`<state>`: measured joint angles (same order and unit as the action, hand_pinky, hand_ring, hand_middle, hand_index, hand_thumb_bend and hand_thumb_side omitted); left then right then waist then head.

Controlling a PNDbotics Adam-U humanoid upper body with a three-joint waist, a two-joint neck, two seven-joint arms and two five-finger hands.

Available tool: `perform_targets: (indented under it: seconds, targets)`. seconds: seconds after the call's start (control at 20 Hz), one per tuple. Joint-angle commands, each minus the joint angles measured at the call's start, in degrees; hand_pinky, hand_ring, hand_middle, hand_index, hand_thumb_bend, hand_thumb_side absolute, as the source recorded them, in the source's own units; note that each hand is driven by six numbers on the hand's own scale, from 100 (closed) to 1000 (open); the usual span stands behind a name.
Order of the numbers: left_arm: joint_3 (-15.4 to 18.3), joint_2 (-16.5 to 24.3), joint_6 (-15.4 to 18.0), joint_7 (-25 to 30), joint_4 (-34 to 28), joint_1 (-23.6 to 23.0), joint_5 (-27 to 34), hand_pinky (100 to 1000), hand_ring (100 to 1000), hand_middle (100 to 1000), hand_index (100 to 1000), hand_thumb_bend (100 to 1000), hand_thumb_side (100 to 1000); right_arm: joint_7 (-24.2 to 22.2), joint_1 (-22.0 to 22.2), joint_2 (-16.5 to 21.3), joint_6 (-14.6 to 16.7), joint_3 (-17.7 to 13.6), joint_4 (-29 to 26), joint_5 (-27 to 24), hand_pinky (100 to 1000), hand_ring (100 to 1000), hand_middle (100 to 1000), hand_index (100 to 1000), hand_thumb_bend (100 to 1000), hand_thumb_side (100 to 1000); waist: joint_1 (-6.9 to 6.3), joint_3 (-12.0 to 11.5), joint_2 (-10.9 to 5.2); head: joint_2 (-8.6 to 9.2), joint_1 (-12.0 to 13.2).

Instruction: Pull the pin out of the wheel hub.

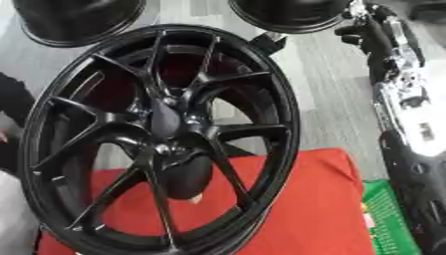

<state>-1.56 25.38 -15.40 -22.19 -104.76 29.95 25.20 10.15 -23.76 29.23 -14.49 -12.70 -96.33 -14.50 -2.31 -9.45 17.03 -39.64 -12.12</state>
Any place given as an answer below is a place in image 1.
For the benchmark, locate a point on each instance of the small black box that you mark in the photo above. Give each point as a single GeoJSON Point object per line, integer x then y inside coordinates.
{"type": "Point", "coordinates": [268, 40]}

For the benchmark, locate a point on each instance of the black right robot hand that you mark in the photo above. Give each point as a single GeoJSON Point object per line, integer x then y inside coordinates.
{"type": "Point", "coordinates": [380, 50]}

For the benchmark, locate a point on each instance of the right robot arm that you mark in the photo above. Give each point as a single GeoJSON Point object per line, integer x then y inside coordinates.
{"type": "Point", "coordinates": [418, 179]}

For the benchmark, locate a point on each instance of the green plastic crate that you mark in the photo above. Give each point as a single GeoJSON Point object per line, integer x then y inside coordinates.
{"type": "Point", "coordinates": [386, 215]}

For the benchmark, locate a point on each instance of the black round wheel rim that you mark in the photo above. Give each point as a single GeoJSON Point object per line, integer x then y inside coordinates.
{"type": "Point", "coordinates": [75, 20]}
{"type": "Point", "coordinates": [290, 15]}

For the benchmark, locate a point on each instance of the black spoked wheel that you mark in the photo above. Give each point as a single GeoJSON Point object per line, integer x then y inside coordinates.
{"type": "Point", "coordinates": [93, 129]}

